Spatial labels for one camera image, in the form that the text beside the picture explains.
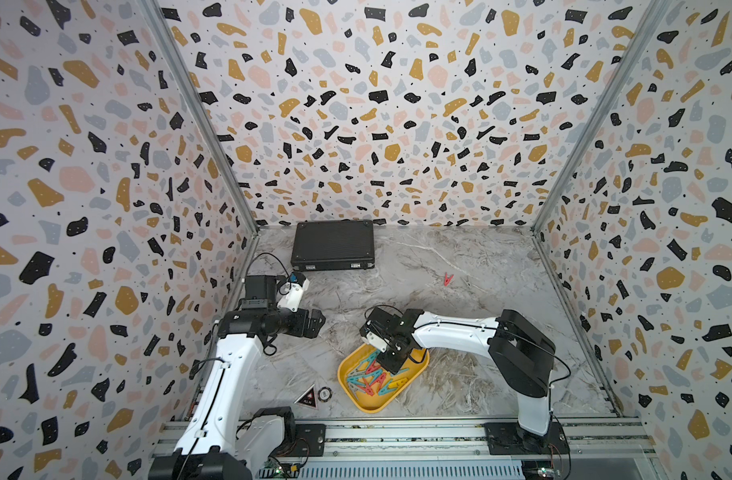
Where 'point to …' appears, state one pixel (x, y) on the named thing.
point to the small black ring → (324, 394)
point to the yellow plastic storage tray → (369, 384)
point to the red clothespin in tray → (373, 367)
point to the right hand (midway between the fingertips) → (386, 364)
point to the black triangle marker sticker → (308, 398)
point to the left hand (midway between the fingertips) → (309, 314)
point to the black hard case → (338, 245)
